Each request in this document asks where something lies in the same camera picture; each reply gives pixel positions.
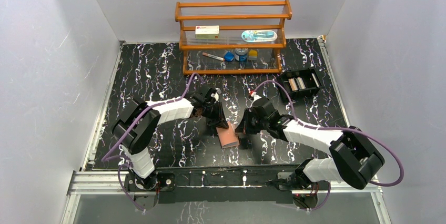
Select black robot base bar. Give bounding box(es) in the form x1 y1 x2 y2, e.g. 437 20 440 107
158 164 297 204

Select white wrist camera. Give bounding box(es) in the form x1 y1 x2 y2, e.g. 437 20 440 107
211 90 220 102
248 91 262 102

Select white red medicine box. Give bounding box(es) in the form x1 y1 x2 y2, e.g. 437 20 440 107
195 25 220 39

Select small yellow box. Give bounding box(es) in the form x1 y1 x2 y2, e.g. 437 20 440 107
248 50 258 61

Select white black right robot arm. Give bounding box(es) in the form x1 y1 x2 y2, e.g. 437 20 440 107
235 97 385 189

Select blue white round tin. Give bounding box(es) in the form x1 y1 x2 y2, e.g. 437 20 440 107
235 48 248 62

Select gold cards stack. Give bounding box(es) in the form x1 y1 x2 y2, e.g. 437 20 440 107
288 78 299 91

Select blue toothbrush blister pack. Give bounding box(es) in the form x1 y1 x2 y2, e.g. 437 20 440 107
241 30 278 43

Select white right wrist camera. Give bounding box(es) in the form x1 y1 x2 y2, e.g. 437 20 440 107
248 91 262 102

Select white cards stack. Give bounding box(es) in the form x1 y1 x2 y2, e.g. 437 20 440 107
311 73 320 88

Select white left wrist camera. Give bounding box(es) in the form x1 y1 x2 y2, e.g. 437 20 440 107
211 90 220 102

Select wooden three-tier shelf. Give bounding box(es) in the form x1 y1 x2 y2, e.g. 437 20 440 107
175 0 292 75

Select brown leather card holder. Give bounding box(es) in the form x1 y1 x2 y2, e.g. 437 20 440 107
216 122 240 149

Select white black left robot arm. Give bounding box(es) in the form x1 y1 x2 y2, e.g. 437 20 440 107
112 85 229 190

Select small blue box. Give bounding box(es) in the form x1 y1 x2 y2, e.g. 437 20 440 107
224 51 235 62

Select red white marker pen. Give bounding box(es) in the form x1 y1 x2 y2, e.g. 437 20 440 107
202 53 225 62

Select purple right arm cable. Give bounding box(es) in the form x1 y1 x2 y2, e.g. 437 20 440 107
249 79 405 187

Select black card tray box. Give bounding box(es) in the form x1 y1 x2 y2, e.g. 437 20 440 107
275 68 323 102

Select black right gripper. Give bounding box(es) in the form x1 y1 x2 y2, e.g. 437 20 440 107
236 108 269 135

